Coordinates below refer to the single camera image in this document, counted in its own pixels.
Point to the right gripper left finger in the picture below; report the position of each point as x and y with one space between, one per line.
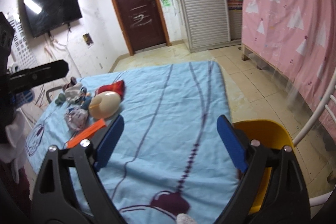
54 197

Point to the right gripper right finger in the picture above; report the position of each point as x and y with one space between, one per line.
272 188

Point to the orange cardboard box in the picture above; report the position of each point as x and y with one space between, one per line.
86 133

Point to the left hand white glove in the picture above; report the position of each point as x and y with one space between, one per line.
13 153

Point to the right hand white glove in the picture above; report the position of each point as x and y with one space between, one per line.
184 219

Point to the calibration pattern board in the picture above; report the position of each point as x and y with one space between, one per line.
21 54

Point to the beige knitted sock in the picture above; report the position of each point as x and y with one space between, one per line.
75 93

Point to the clear plastic wrapper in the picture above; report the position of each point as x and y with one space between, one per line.
76 118

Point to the cream egg-shaped toy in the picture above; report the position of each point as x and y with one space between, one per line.
104 105

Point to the red cloth item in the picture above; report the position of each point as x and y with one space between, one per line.
117 87

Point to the light blue bed sheet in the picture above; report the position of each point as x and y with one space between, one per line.
170 158

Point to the dark brown wooden door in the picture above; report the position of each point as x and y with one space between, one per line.
142 24

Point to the pink tree-print curtain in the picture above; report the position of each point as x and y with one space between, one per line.
297 37

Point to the grey metal chair frame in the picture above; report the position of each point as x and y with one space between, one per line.
52 93

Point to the black wall television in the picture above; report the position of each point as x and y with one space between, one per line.
46 15

